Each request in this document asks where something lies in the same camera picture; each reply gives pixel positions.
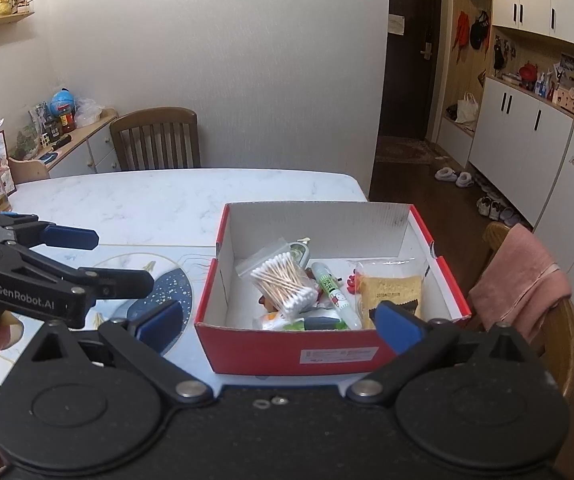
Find small light wooden chair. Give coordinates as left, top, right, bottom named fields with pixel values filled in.
left=8, top=156, right=52, bottom=184

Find wooden wall shelf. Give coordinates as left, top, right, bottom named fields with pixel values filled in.
left=0, top=10, right=35, bottom=35

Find pink towel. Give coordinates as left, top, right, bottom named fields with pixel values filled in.
left=467, top=223, right=572, bottom=346

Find red cardboard shoe box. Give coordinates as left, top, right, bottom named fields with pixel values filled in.
left=194, top=202, right=472, bottom=377

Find crumpled clear plastic bag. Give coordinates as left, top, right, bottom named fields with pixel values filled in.
left=74, top=97, right=104, bottom=128

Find orange red hanging bag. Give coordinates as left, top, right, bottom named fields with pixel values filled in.
left=452, top=10, right=472, bottom=51

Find white green glue tube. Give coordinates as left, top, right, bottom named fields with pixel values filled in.
left=311, top=261, right=364, bottom=331

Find brown wooden dining chair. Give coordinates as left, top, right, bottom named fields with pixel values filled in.
left=110, top=106, right=202, bottom=171

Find wooden chair with towel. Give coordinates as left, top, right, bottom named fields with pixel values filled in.
left=467, top=221, right=574, bottom=401

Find clear bag of greens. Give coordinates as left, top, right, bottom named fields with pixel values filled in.
left=12, top=122, right=42, bottom=161

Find patterned doormat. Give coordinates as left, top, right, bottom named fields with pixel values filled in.
left=374, top=140, right=435, bottom=165

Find bag of cotton swabs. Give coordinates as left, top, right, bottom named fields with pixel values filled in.
left=236, top=245, right=320, bottom=321

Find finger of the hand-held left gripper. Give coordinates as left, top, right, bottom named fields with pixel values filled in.
left=84, top=269, right=155, bottom=306
left=0, top=213, right=100, bottom=251

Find dark entrance door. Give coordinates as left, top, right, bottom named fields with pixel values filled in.
left=382, top=0, right=442, bottom=141

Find glass of tea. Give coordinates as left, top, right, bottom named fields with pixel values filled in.
left=0, top=172, right=14, bottom=213

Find dark green packet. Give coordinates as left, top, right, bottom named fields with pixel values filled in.
left=297, top=316, right=350, bottom=332

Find blue ball-shaped container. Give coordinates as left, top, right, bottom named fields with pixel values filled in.
left=49, top=89, right=76, bottom=116

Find white orange packet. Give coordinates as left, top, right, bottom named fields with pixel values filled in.
left=253, top=311, right=292, bottom=332

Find white lower cabinet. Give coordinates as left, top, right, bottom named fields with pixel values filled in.
left=467, top=76, right=574, bottom=226

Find hanging dark ornaments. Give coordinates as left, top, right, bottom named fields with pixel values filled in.
left=492, top=37, right=515, bottom=71

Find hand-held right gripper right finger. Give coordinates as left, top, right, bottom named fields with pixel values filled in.
left=346, top=301, right=550, bottom=406

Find black foil packet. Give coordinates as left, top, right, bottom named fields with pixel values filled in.
left=369, top=299, right=420, bottom=318

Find white sideboard with wooden top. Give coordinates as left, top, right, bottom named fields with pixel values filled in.
left=9, top=109, right=120, bottom=181

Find black hanging bag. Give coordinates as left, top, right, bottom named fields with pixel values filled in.
left=469, top=10, right=490, bottom=51

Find white tote bag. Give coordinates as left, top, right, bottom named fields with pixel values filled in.
left=454, top=92, right=480, bottom=126

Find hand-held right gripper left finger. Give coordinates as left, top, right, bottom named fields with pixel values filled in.
left=14, top=300, right=215, bottom=406

